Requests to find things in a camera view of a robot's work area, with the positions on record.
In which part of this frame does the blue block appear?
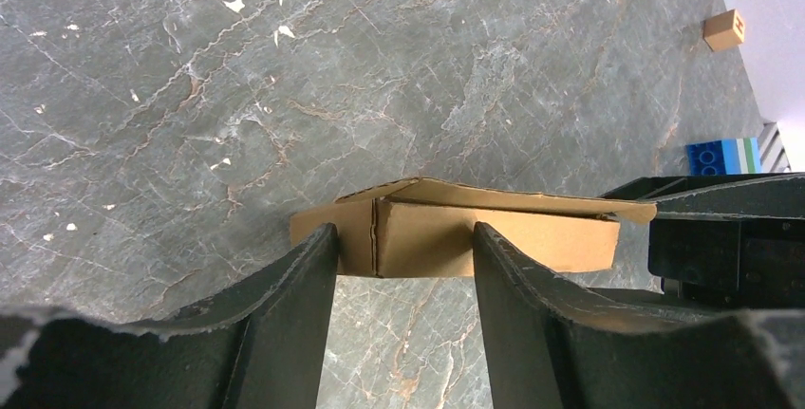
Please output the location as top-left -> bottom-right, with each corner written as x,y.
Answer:
685,138 -> 763,176

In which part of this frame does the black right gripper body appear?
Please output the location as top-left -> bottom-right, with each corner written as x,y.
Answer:
603,173 -> 804,309

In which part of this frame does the brown cardboard box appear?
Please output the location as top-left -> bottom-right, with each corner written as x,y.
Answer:
289,177 -> 659,280

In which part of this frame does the wooden letter cube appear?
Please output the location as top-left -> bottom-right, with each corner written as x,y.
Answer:
702,9 -> 746,51

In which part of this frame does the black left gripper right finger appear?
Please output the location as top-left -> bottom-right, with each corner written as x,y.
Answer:
473,222 -> 804,408

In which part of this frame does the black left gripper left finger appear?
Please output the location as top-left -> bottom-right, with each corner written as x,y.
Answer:
1,224 -> 339,408

